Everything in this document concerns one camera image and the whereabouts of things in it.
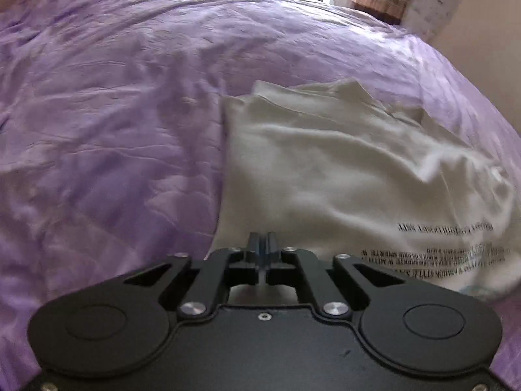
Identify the purple bed sheet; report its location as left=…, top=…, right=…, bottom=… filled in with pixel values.
left=0, top=0, right=521, bottom=391

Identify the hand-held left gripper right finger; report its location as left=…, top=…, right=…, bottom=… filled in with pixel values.
left=261, top=232, right=404, bottom=319

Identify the white printed t-shirt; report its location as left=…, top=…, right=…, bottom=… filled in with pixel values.
left=212, top=77, right=521, bottom=304

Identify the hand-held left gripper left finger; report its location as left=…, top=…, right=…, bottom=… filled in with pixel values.
left=122, top=232, right=261, bottom=317

